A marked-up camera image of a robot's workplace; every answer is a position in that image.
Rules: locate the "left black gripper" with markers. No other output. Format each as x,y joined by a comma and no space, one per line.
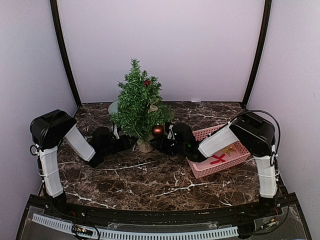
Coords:
126,144

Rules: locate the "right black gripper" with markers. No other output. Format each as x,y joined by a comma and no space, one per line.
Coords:
160,144

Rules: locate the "brown ball ornament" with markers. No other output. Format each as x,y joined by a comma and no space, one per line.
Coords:
157,131

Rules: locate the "small green christmas tree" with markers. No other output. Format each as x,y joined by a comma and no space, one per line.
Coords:
133,104

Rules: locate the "brown reindeer ornament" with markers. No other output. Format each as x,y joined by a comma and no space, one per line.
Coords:
153,106

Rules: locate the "red foil gift box ornament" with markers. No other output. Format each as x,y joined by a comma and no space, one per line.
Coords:
147,82

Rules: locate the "pink plastic basket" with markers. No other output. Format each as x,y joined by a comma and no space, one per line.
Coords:
226,158

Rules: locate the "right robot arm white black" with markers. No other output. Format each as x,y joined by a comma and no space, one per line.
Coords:
214,149

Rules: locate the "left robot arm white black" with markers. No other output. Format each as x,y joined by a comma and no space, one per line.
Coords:
57,128

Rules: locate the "pale green plate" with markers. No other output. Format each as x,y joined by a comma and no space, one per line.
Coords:
113,109

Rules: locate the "red ribbon bow ornament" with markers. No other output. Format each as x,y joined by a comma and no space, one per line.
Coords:
218,159

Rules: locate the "gold star ornament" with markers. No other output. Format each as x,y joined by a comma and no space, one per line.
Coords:
229,150

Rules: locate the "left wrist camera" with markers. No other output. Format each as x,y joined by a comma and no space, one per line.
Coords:
115,131

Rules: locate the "black front rail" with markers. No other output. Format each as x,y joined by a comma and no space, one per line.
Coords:
232,215

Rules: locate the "white slotted cable duct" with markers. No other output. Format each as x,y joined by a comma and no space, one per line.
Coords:
95,233

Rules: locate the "right black frame post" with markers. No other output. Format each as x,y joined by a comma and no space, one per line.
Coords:
258,53

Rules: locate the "black frame post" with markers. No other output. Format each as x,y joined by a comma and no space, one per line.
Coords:
258,53
63,52

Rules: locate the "left black frame post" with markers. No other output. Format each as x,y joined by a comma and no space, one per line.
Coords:
63,52

